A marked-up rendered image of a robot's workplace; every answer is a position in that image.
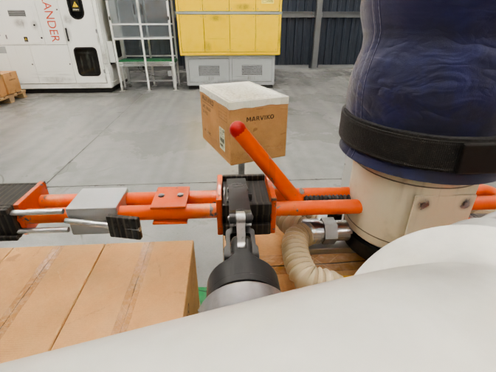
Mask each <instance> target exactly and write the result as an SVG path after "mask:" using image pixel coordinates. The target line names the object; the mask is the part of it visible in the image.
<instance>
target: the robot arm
mask: <svg viewBox="0 0 496 372"><path fill-rule="evenodd" d="M251 201H252V194H251V193H248V187H247V183H246V179H245V178H235V179H227V203H229V213H230V215H229V216H228V217H227V219H228V221H229V223H230V228H229V229H228V230H227V231H226V235H225V241H226V246H225V247H224V261H223V262H221V263H220V264H219V265H218V266H216V267H215V268H214V270H213V271H212V272H211V273H210V276H209V278H208V281H207V296H206V299H205V300H204V301H203V302H202V304H201V306H200V308H199V309H198V312H199V313H198V314H193V315H190V316H186V317H181V318H178V319H175V320H169V321H166V322H163V323H157V324H154V325H149V326H146V327H143V328H138V329H134V330H131V331H126V332H123V333H119V334H114V335H111V336H107V337H102V338H99V339H96V340H91V341H88V342H82V343H79V344H76V345H70V346H67V347H64V348H59V349H55V350H52V351H47V352H44V353H41V354H36V355H32V356H27V357H24V358H20V359H15V360H12V361H9V362H4V363H1V364H0V372H496V211H494V212H492V213H489V214H487V215H485V216H483V217H481V218H470V219H466V220H463V221H459V222H456V223H454V224H451V225H447V226H440V227H431V228H428V229H424V230H419V231H416V232H412V233H410V234H408V235H405V236H402V237H401V238H398V239H396V240H395V241H392V242H390V243H389V244H387V245H385V246H384V247H383V248H381V249H380V250H378V251H377V252H375V253H374V254H373V255H372V256H371V257H369V259H367V260H366V262H364V264H363V265H361V267H360V268H359V269H358V270H357V272H356V273H355V275H353V276H350V277H346V278H340V279H336V280H330V281H327V282H324V283H318V284H314V285H311V286H306V287H303V288H299V289H293V290H290V291H287V292H281V291H280V285H279V281H278V276H277V274H276V272H275V270H274V269H273V268H272V267H271V266H270V265H269V264H268V263H267V262H266V261H263V260H261V259H260V255H259V250H258V245H256V243H255V231H254V229H252V228H250V226H252V220H253V215H252V212H251V210H250V205H249V202H251Z"/></svg>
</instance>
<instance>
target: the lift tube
mask: <svg viewBox="0 0 496 372"><path fill-rule="evenodd" d="M360 15H361V22H362V32H363V42H362V48H361V50H360V53H359V55H358V58H357V60H356V63H355V64H354V67H353V70H352V73H351V76H350V80H349V82H348V90H347V96H346V108H347V110H349V111H350V112H351V113H352V114H353V115H354V116H356V117H359V118H362V119H364V120H368V121H371V122H372V123H376V124H380V125H384V126H387V127H390V128H397V129H401V130H405V131H414V132H419V133H423V134H432V135H440V136H449V137H493V136H496V0H361V5H360ZM339 145H340V148H341V150H342V152H343V153H344V154H346V155H347V156H348V157H350V158H351V159H352V160H354V161H355V162H358V163H359V164H361V165H364V166H366V167H368V168H371V169H374V170H375V171H379V172H382V173H386V174H389V175H391V176H397V177H400V178H403V179H410V180H414V181H418V182H428V183H433V184H441V185H482V184H486V183H491V182H496V173H479V174H456V173H444V172H436V171H430V170H420V169H415V168H408V167H405V166H401V165H395V164H392V163H389V162H385V161H382V160H379V159H375V158H373V157H371V156H367V155H365V154H363V153H361V152H358V151H356V150H355V149H353V148H352V147H350V146H349V145H347V144H346V143H345V142H344V141H343V140H342V139H340V143H339Z"/></svg>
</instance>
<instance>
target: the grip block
mask: <svg viewBox="0 0 496 372"><path fill-rule="evenodd" d="M235 178H245V179H246V183H247V187H248V193H251V194H252V201H250V202H249V205H250V210H251V212H252V215H253V220H252V226H250V228H252V229H254V231H255V235H266V234H270V233H275V223H276V209H277V197H276V195H275V190H274V187H273V184H272V182H271V181H270V180H269V179H268V177H267V176H266V175H264V174H263V173H262V174H229V175H217V189H216V213H217V229H218V235H226V231H227V230H228V229H229V228H230V223H229V221H228V219H227V217H228V216H229V215H230V213H229V203H227V179H235ZM222 180H223V181H222ZM264 180H265V181H264Z"/></svg>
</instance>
